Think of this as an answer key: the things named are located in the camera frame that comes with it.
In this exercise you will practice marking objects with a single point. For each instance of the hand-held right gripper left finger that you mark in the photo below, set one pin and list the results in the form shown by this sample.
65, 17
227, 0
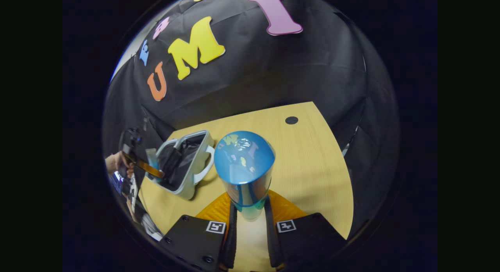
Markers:
231, 233

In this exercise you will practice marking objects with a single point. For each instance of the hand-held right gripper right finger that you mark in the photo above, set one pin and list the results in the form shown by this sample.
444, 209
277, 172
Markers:
271, 237

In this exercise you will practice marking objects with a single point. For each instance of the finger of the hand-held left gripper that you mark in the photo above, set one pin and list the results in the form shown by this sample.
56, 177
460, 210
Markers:
150, 169

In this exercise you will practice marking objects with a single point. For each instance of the small white suitcase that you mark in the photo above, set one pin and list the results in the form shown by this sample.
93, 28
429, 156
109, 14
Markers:
191, 182

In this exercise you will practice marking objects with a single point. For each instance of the blue cap skin care bottle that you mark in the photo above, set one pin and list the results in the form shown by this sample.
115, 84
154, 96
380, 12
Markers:
244, 158

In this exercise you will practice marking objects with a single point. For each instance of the grey white cloth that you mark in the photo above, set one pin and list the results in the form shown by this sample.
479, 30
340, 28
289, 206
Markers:
152, 227

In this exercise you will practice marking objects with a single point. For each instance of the black round table grommet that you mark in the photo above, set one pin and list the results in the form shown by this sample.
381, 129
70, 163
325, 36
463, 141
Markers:
291, 120

